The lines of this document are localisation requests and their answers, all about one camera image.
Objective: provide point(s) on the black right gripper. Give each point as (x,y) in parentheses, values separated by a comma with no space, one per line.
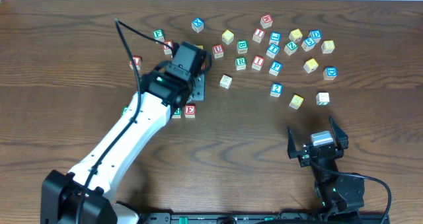
(317,150)

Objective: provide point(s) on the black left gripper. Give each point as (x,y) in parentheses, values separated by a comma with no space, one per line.
(199,86)

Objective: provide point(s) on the red E block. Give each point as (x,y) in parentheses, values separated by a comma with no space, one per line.
(190,111)

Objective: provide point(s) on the green N block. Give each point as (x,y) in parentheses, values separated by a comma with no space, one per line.
(177,113)

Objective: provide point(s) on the green R block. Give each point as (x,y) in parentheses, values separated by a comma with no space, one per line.
(240,63)

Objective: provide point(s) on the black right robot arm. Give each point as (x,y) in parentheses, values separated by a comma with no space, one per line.
(339,193)

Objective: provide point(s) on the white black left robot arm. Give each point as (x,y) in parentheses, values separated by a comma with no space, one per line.
(86,193)

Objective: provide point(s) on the plain white wooden block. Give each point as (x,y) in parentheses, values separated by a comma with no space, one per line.
(225,81)

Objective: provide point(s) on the white green block right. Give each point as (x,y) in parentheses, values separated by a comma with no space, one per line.
(322,99)

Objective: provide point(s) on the yellow S block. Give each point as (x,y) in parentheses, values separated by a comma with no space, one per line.
(296,102)

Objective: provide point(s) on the red Y block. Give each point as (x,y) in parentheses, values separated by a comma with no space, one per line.
(168,48)

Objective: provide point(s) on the yellow block top middle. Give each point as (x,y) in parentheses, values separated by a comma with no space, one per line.
(227,37)

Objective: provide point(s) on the green B block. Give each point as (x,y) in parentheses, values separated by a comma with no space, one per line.
(242,46)

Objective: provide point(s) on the red I block lower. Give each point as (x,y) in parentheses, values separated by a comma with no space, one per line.
(257,63)

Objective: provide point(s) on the red i block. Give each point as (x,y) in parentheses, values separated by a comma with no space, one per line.
(257,63)
(258,35)

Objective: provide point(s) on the blue X block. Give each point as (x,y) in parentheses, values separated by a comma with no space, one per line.
(197,25)

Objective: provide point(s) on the blue 2 block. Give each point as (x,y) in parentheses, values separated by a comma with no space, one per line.
(276,90)

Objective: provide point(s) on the red A block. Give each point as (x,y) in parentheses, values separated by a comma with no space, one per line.
(136,62)

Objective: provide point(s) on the green F block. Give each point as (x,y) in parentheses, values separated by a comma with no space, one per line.
(158,35)

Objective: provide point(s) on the blue D block lower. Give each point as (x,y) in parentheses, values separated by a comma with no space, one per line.
(330,73)

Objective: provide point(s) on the blue d block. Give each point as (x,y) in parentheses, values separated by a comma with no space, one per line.
(315,35)
(330,73)

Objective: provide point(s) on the green J block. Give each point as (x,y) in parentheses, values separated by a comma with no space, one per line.
(124,110)

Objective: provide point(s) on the blue P block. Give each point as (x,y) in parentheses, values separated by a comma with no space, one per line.
(275,68)

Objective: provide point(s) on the red I block upper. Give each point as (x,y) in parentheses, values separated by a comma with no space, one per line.
(258,35)

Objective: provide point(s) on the blue T block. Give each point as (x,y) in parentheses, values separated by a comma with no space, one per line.
(272,50)

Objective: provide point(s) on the blue L block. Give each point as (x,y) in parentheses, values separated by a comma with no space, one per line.
(275,38)

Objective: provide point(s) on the red H block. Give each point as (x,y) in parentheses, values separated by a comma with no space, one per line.
(266,21)

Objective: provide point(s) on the yellow 8 block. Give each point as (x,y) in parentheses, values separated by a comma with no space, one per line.
(327,46)

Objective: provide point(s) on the green Z block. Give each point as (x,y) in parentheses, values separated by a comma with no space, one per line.
(290,48)

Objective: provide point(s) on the blue S block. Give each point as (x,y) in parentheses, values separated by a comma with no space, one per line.
(308,44)

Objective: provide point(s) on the blue D block upper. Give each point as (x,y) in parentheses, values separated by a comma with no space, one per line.
(315,35)

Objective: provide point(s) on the yellow block upper right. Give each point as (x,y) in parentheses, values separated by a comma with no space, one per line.
(295,35)

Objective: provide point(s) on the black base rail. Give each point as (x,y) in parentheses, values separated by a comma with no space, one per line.
(292,216)

